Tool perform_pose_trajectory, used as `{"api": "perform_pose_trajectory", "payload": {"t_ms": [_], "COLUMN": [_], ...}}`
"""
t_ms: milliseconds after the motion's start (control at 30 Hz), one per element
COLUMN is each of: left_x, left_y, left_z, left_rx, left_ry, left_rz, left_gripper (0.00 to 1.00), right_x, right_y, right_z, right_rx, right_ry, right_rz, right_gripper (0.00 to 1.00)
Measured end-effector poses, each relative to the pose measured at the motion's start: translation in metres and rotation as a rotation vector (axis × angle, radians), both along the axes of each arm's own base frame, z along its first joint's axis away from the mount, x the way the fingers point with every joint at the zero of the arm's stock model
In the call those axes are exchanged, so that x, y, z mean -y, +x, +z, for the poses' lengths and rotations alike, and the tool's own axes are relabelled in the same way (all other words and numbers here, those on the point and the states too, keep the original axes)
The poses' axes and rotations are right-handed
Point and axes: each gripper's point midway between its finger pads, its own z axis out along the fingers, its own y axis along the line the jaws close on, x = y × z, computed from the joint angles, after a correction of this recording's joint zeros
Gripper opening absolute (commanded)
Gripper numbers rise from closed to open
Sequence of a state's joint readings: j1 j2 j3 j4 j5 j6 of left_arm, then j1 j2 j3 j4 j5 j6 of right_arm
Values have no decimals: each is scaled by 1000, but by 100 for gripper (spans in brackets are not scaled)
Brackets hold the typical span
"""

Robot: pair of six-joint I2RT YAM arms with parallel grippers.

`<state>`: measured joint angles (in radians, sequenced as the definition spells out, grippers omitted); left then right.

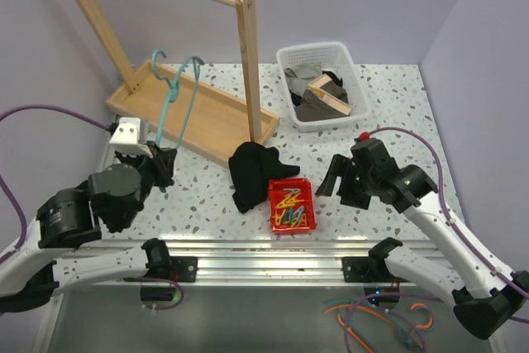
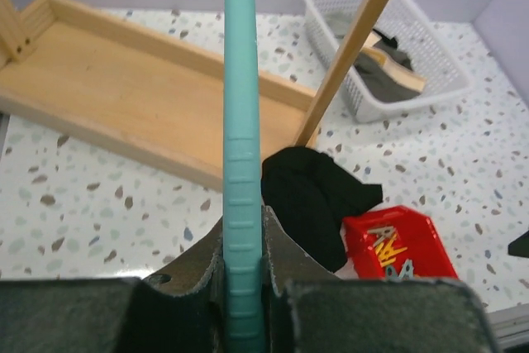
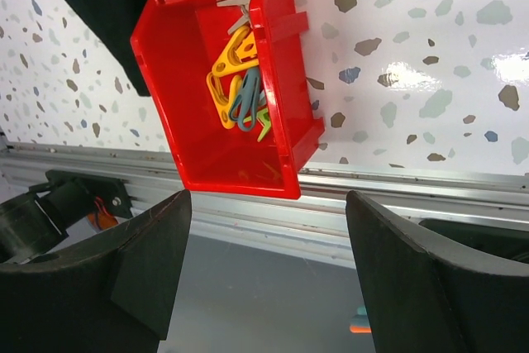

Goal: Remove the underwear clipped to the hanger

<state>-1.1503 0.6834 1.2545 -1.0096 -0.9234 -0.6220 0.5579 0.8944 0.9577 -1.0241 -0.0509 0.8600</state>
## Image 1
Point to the yellow clothespin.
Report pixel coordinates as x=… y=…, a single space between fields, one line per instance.
x=283 y=218
x=288 y=203

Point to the grey clothes in basket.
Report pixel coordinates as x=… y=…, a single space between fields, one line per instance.
x=307 y=106

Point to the teal hanger on floor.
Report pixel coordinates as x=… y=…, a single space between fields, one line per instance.
x=408 y=336

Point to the aluminium mounting rail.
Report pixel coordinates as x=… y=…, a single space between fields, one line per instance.
x=212 y=263

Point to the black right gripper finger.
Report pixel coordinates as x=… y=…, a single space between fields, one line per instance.
x=327 y=186
x=339 y=165

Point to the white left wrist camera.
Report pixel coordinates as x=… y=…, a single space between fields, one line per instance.
x=130 y=136

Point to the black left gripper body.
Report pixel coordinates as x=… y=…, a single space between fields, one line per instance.
x=155 y=170

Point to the red plastic tray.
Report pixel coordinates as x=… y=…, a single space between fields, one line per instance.
x=276 y=194

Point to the teal clothespin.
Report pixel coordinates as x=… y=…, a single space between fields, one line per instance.
x=294 y=216

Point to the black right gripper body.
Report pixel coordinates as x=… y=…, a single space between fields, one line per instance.
x=357 y=188

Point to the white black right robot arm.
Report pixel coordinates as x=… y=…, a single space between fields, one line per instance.
x=483 y=291

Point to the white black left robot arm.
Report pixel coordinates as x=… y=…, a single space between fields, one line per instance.
x=38 y=265

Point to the wooden block in basket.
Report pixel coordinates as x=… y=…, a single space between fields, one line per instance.
x=331 y=94

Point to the orange hanger on floor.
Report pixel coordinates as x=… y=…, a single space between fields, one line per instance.
x=363 y=333

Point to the yellow clothespin in tray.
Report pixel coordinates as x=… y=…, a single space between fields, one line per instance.
x=288 y=203

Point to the white plastic basket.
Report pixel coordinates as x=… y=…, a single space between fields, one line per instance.
x=335 y=57

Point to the black underwear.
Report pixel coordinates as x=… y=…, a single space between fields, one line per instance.
x=251 y=167

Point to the teal plastic clothes hanger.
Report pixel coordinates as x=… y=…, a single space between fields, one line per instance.
x=174 y=90

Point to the wooden clothes rack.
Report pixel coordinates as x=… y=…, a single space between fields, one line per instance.
x=219 y=121

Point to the orange clothespin in tray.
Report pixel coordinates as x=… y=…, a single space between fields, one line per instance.
x=303 y=222

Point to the beige clothespin in tray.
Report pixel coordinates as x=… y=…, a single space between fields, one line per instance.
x=292 y=192

